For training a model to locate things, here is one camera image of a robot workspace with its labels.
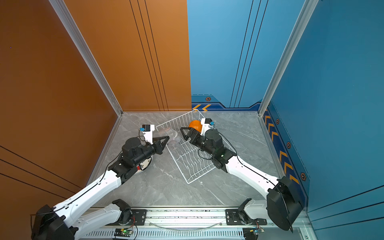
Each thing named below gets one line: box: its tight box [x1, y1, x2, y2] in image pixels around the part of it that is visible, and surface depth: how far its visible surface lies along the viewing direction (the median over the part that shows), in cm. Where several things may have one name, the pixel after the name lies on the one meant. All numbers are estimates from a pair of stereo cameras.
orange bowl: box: [188, 120, 203, 133], surface depth 105 cm
